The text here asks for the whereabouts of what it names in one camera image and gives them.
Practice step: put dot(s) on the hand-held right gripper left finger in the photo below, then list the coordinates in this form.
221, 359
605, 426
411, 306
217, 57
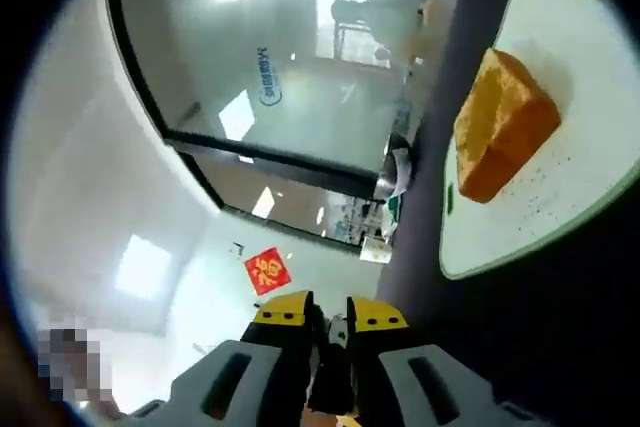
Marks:
220, 387

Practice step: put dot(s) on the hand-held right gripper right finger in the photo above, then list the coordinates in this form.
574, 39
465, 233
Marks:
440, 387

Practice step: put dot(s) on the pepper bottle with black cap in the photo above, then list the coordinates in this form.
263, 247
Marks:
332, 387

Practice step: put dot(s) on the stainless steel bowl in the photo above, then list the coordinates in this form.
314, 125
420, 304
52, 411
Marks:
385, 172

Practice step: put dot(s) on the white cloth under bowl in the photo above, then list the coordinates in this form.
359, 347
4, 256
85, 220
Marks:
402, 167

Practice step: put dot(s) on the white cutting board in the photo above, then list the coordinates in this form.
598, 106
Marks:
575, 207

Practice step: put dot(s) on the thick toast bread slice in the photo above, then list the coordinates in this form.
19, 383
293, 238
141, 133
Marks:
505, 132

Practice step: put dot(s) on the red paper wall decoration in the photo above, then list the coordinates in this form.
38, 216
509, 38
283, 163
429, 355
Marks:
268, 271

